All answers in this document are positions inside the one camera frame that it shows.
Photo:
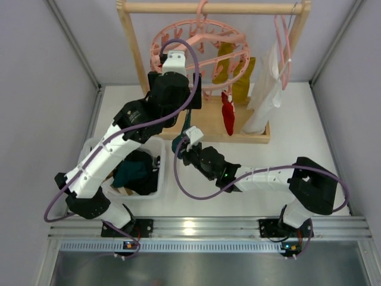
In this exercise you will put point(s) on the aluminium mounting rail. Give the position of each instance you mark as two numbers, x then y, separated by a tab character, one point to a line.
205	235

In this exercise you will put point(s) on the white hanging cloth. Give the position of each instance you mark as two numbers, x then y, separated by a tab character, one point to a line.
265	96

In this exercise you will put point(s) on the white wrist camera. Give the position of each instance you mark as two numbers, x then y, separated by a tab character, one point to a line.
175	62
194	134

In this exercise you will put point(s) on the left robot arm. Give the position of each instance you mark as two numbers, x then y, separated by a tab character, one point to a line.
131	127

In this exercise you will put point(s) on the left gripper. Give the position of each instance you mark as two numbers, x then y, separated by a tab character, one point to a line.
196	91

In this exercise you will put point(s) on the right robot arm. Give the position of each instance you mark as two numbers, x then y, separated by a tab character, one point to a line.
312	186

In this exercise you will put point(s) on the green christmas patterned sock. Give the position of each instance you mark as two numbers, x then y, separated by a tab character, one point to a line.
128	171

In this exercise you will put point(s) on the wooden clothes rack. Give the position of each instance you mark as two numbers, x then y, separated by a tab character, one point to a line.
209	118

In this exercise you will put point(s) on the mustard yellow sock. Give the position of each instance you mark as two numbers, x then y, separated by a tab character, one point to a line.
240	88
223	65

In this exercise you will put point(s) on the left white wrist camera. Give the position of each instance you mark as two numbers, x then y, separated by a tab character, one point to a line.
175	62

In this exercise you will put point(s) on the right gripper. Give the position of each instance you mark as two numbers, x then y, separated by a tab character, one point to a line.
187	154

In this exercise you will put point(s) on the thin dark green sock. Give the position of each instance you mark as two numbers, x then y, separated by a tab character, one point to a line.
186	125

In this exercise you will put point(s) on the white plastic basket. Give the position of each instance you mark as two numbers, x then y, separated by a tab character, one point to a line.
156	147

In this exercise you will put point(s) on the pink round clip hanger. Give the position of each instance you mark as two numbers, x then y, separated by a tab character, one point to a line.
204	35

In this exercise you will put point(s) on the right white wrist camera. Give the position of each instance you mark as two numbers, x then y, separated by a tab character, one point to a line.
194	134

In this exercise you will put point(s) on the black clothes in basket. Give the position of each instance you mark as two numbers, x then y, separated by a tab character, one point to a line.
147	185

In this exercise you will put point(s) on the red santa sock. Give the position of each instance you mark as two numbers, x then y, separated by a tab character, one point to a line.
228	112

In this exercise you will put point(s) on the pink wire clothes hanger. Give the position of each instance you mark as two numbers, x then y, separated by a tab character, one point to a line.
283	41

